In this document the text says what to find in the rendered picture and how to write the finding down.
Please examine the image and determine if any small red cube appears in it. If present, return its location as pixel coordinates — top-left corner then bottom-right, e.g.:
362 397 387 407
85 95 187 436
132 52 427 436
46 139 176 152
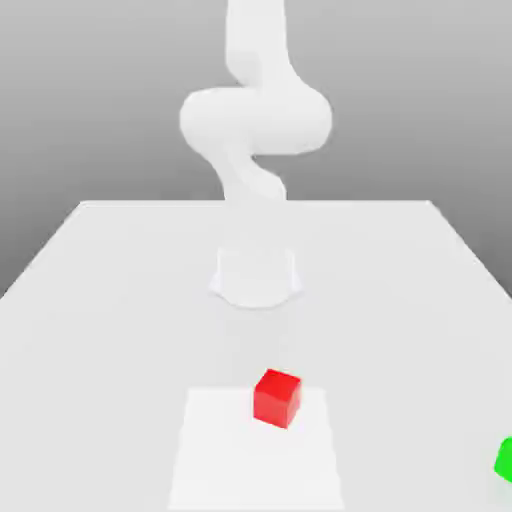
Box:
252 368 302 430

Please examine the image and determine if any small green cube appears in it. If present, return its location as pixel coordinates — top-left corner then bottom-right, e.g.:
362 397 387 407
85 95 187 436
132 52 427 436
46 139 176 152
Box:
493 436 512 484

